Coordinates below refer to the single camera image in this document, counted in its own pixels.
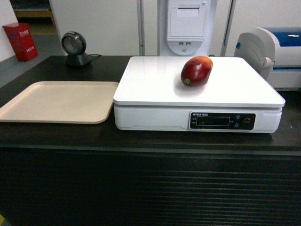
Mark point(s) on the dark red mango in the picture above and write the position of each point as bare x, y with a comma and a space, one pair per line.
196, 71

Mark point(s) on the white weighing scale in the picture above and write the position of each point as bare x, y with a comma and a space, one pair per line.
151, 96

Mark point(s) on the black checkout counter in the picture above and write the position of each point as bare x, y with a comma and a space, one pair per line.
98, 175

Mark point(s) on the white receipt printer kiosk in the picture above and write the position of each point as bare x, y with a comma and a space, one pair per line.
185, 27

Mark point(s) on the beige plastic tray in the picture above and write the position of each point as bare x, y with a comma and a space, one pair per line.
73, 102

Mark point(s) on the black barcode scanner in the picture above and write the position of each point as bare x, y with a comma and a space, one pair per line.
74, 44

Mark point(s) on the white blue label printer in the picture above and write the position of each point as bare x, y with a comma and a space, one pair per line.
274, 53

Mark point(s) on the red fire extinguisher box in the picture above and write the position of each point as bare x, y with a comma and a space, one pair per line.
21, 41

